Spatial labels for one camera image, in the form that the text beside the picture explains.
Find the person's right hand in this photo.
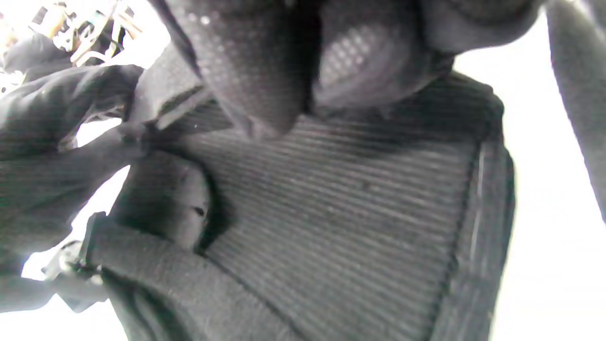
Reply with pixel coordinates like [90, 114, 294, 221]
[0, 0, 606, 223]

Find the person's left hand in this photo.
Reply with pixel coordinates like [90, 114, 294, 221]
[0, 140, 211, 275]

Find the black shoulder strap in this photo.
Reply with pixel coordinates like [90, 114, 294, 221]
[43, 45, 303, 341]

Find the black fabric backpack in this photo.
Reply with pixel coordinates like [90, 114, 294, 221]
[109, 71, 517, 341]

